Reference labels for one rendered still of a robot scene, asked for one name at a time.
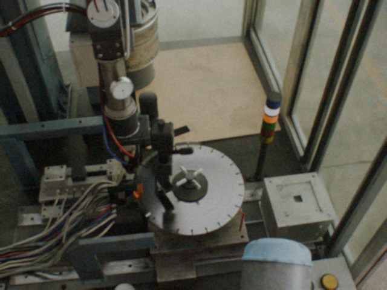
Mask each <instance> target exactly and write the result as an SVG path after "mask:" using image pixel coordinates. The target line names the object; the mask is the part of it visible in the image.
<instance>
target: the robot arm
mask: <svg viewBox="0 0 387 290"><path fill-rule="evenodd" d="M242 260H243V262H242V273H241V284H240V287H239V290H311V267H312V266H313V264H312V262H311V253H310V251H309V249H308V248H307V247H305V246H304V245H303V244H301V243H300V244H299V243H296V242H293V241H291V240H286V239H277V238H264V239H258V240H254V241H253V242H250V243H249V244H248V245H247V246H246V247H245V249H244V256H243V257H242Z"/></svg>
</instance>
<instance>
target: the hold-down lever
mask: <svg viewBox="0 0 387 290"><path fill-rule="evenodd" d="M193 153H194V149H193V147H191V146H188V147H183V148H181V149H178V150H165V151H161V155H162V156H163V155H177V154H180V155H191V154H193Z"/></svg>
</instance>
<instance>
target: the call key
mask: <svg viewBox="0 0 387 290"><path fill-rule="evenodd" d="M322 284H323V286H324V287H325V288H327V289H334V288H335V287H336V286H337V279H336V278H335V276H333V275H326V276H324V278H323V279H322Z"/></svg>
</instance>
